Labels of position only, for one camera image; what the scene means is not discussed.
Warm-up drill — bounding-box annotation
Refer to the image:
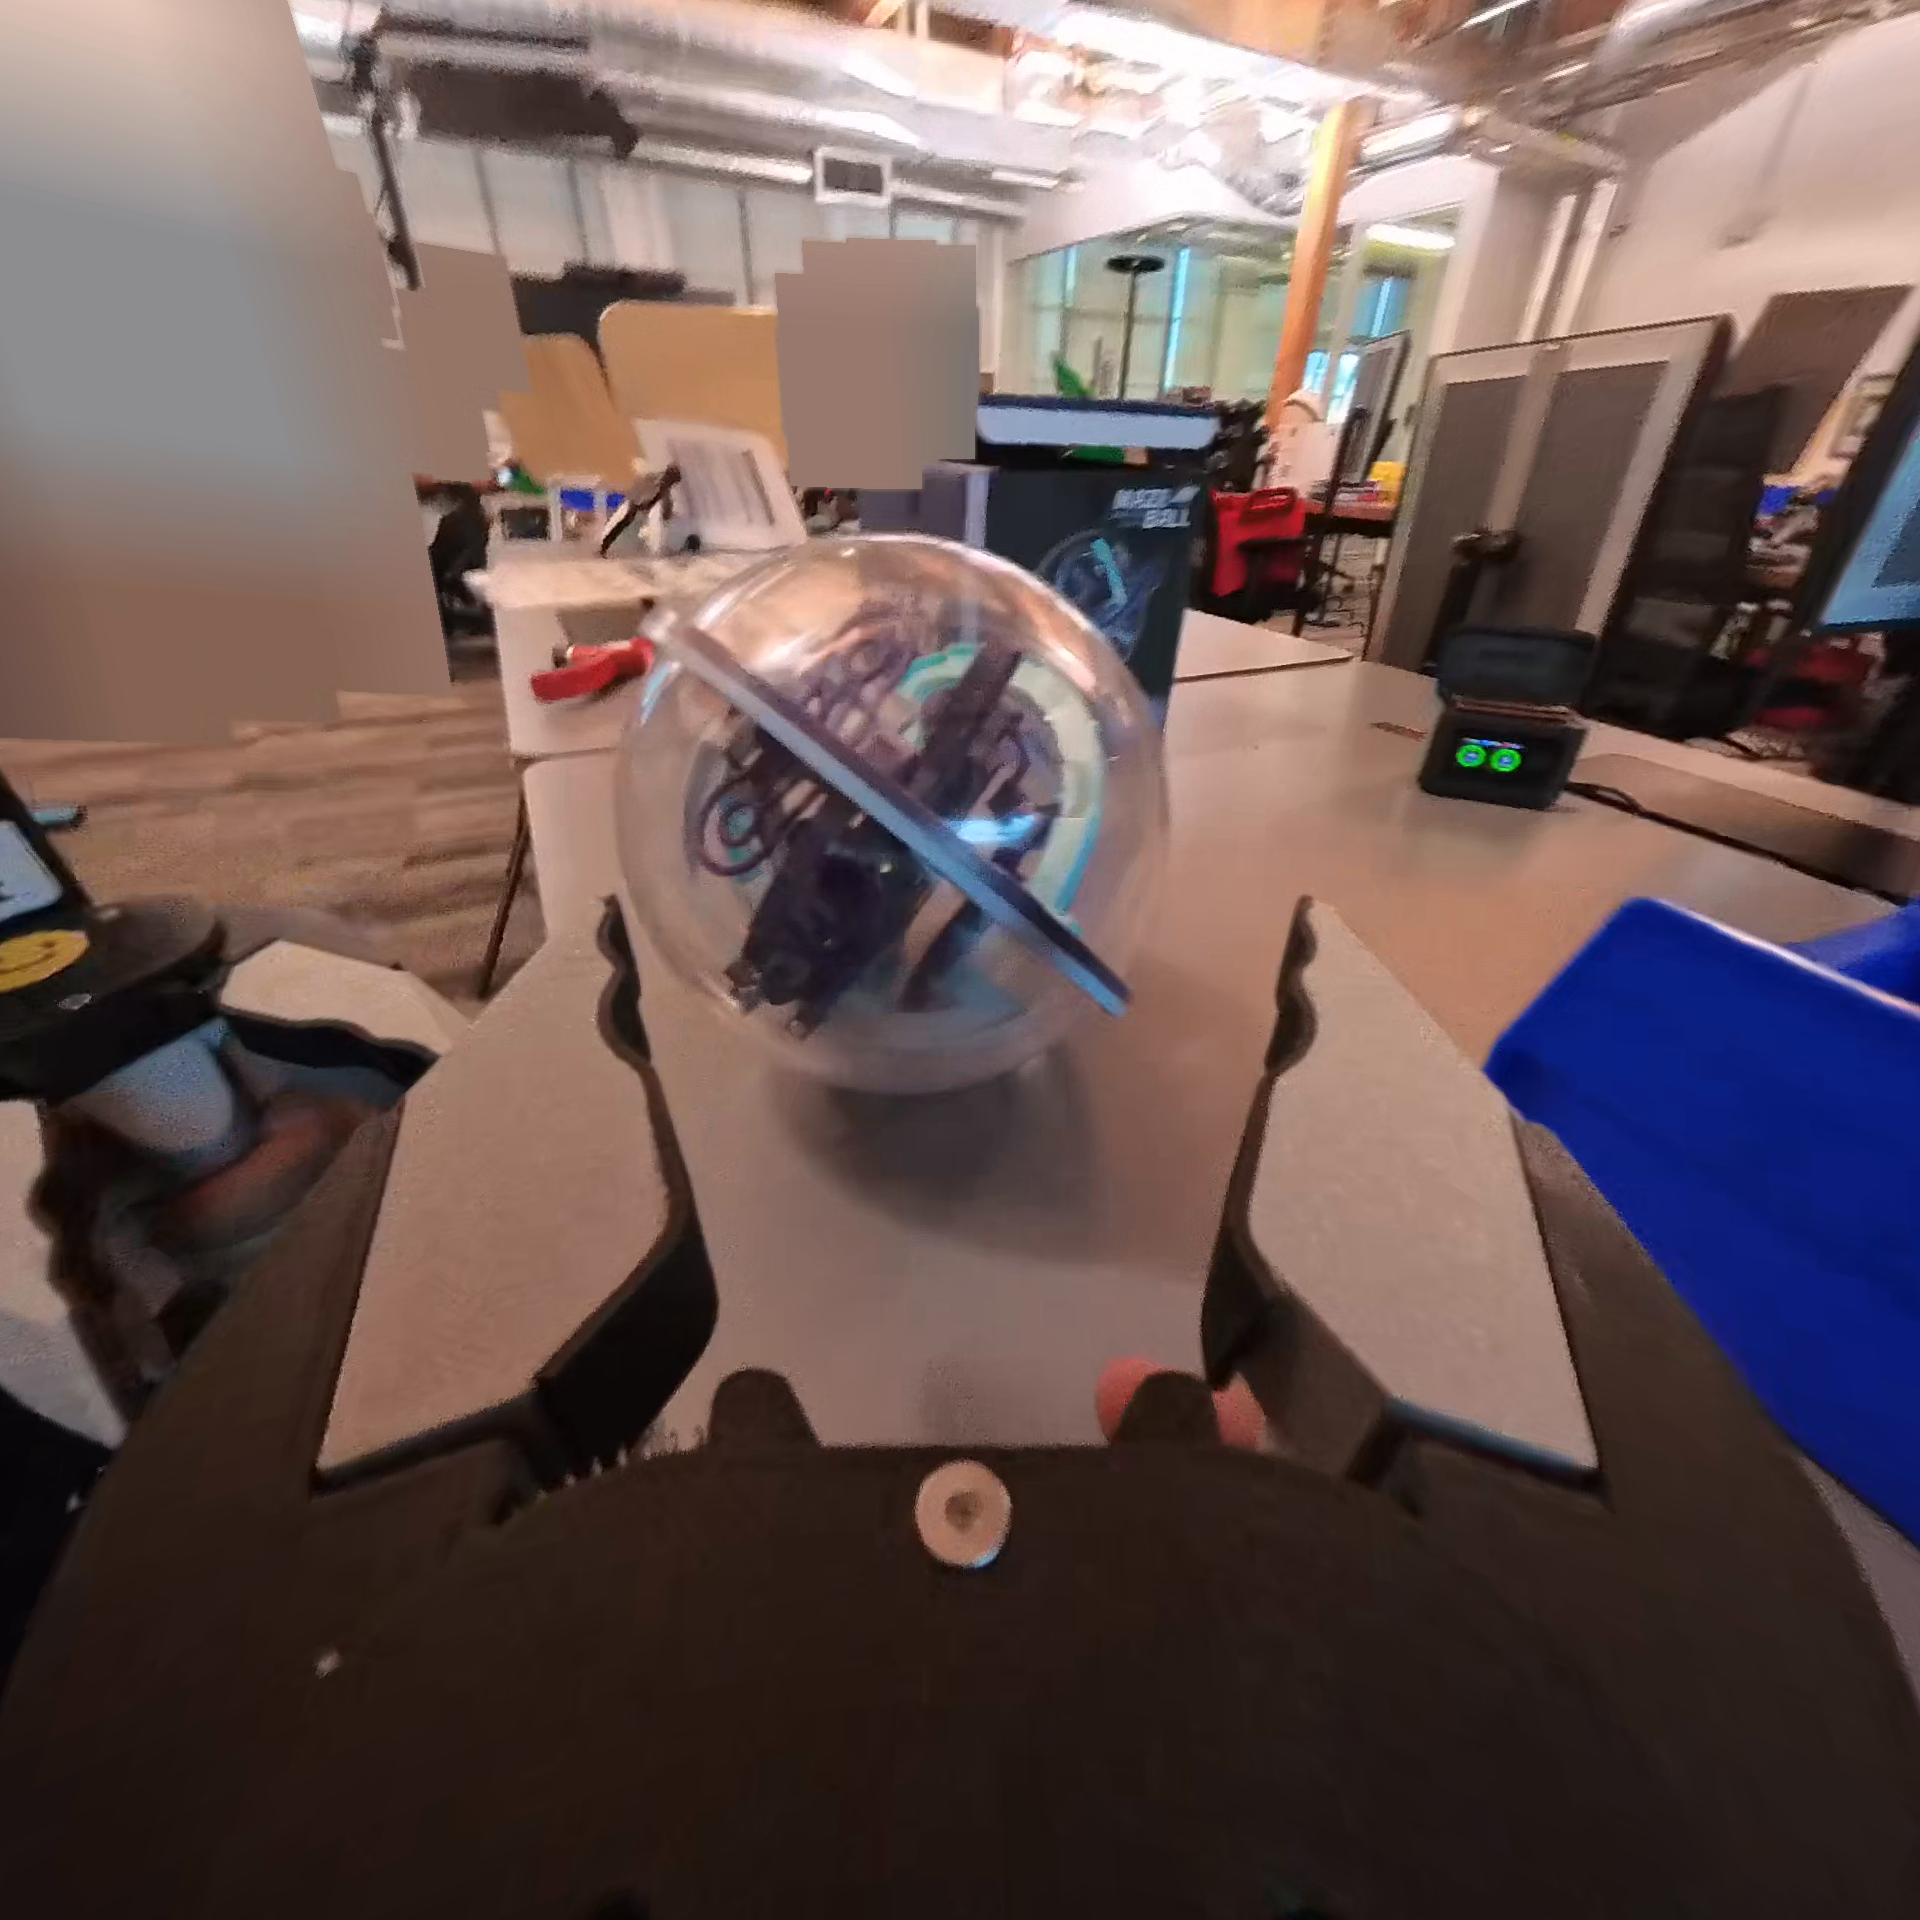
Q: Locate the brown cardboard sheet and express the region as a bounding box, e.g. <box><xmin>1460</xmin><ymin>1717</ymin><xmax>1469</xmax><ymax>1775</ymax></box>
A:
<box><xmin>503</xmin><ymin>301</ymin><xmax>790</xmax><ymax>483</ymax></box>

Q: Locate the dark computer monitor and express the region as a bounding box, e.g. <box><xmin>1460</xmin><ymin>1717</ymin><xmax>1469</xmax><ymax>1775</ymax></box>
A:
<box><xmin>1792</xmin><ymin>336</ymin><xmax>1920</xmax><ymax>641</ymax></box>

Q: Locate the blue plastic bin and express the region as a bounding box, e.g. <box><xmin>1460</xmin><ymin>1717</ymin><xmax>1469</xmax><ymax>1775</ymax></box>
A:
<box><xmin>1484</xmin><ymin>896</ymin><xmax>1920</xmax><ymax>1548</ymax></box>

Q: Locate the black maze ball box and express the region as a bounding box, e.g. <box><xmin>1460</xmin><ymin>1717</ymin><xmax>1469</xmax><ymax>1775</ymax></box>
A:
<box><xmin>919</xmin><ymin>456</ymin><xmax>1203</xmax><ymax>709</ymax></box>

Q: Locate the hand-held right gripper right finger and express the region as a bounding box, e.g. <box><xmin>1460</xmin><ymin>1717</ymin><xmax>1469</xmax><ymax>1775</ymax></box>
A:
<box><xmin>1200</xmin><ymin>896</ymin><xmax>1600</xmax><ymax>1484</ymax></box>

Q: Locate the person's left hand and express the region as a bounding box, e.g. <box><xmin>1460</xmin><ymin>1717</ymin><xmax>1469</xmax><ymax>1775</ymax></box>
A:
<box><xmin>37</xmin><ymin>1102</ymin><xmax>373</xmax><ymax>1387</ymax></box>

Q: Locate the black mesh panel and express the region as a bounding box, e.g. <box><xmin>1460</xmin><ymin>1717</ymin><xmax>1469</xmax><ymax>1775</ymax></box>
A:
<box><xmin>1591</xmin><ymin>383</ymin><xmax>1795</xmax><ymax>731</ymax></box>

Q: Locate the wooden column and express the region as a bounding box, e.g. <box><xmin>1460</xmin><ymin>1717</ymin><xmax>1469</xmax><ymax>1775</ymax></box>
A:
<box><xmin>1266</xmin><ymin>97</ymin><xmax>1375</xmax><ymax>431</ymax></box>

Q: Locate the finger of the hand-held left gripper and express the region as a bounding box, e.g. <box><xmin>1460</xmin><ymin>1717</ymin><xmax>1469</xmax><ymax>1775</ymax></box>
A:
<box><xmin>223</xmin><ymin>938</ymin><xmax>471</xmax><ymax>1063</ymax></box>

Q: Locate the clear plastic maze ball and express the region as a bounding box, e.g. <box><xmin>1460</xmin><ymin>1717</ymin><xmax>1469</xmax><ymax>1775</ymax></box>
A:
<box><xmin>613</xmin><ymin>532</ymin><xmax>1172</xmax><ymax>1095</ymax></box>

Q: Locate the small black device green display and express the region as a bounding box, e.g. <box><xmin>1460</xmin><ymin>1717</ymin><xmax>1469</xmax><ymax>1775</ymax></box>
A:
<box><xmin>1417</xmin><ymin>625</ymin><xmax>1596</xmax><ymax>814</ymax></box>

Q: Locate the red office chair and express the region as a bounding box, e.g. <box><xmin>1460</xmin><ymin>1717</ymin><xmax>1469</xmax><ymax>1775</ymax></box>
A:
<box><xmin>1200</xmin><ymin>487</ymin><xmax>1326</xmax><ymax>625</ymax></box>

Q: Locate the black floor lamp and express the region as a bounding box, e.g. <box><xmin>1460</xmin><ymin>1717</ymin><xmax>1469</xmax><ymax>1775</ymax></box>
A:
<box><xmin>1104</xmin><ymin>252</ymin><xmax>1177</xmax><ymax>404</ymax></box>

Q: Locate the blue framed panel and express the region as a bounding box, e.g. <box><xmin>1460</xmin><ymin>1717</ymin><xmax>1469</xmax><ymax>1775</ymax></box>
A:
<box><xmin>975</xmin><ymin>392</ymin><xmax>1224</xmax><ymax>460</ymax></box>

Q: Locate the white striped printed sheet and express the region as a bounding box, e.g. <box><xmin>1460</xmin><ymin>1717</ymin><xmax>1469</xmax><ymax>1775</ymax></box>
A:
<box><xmin>637</xmin><ymin>421</ymin><xmax>812</xmax><ymax>550</ymax></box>

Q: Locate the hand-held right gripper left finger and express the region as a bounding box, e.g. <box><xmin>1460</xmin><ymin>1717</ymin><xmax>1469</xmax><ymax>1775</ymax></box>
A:
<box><xmin>314</xmin><ymin>896</ymin><xmax>721</xmax><ymax>1491</ymax></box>

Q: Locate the red handled tool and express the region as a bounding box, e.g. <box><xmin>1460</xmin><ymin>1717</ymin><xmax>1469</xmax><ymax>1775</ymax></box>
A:
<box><xmin>531</xmin><ymin>636</ymin><xmax>662</xmax><ymax>704</ymax></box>

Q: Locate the grey office partition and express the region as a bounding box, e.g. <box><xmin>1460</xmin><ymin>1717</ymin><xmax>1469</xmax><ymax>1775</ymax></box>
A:
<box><xmin>1372</xmin><ymin>314</ymin><xmax>1735</xmax><ymax>678</ymax></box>

